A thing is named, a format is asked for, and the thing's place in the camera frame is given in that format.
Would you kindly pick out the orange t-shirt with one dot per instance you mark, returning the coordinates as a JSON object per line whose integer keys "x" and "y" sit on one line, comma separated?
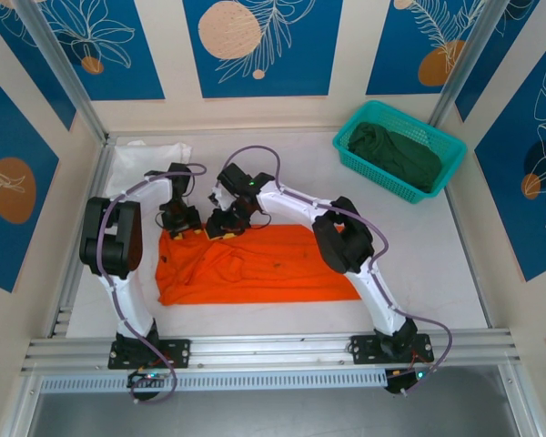
{"x": 264, "y": 277}

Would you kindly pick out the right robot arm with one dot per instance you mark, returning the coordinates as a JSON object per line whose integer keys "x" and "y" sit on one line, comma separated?
{"x": 377, "y": 300}

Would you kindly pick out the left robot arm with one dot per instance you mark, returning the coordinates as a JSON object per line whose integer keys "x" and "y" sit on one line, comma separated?
{"x": 132, "y": 300}

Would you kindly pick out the white folded t-shirt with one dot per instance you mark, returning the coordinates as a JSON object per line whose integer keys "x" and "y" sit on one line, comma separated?
{"x": 127, "y": 159}

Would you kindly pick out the dark green t-shirt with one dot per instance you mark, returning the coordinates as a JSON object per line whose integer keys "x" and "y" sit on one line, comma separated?
{"x": 391, "y": 155}

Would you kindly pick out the grey metal lower shelf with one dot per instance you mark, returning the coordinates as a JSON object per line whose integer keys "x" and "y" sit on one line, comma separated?
{"x": 273, "y": 416}

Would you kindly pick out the teal plastic basket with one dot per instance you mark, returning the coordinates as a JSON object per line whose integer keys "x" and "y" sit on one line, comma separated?
{"x": 439, "y": 136}

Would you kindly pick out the right white camera bracket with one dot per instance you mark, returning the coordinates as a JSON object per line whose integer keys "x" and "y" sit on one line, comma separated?
{"x": 220, "y": 198}

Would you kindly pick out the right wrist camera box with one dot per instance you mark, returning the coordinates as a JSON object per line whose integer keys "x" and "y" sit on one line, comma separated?
{"x": 234, "y": 176}

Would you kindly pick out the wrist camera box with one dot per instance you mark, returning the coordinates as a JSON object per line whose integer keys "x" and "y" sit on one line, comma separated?
{"x": 178, "y": 175}
{"x": 234, "y": 176}

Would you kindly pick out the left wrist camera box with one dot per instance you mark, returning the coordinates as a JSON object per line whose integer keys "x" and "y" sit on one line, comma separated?
{"x": 178, "y": 175}

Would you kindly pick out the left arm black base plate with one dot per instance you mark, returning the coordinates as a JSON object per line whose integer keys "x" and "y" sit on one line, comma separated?
{"x": 177, "y": 350}

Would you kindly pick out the aluminium frame beam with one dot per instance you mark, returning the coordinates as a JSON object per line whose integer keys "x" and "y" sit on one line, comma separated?
{"x": 273, "y": 350}

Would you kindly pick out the blue floral wall panel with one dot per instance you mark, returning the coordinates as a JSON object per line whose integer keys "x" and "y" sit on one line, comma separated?
{"x": 132, "y": 54}
{"x": 300, "y": 45}
{"x": 391, "y": 45}
{"x": 18, "y": 255}
{"x": 32, "y": 50}
{"x": 518, "y": 45}
{"x": 505, "y": 205}

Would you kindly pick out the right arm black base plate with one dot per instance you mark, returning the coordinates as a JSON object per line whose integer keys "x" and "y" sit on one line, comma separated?
{"x": 366, "y": 348}

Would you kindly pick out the aluminium corner post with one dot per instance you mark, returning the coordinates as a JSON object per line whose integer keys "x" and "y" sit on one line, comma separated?
{"x": 66, "y": 73}
{"x": 464, "y": 64}

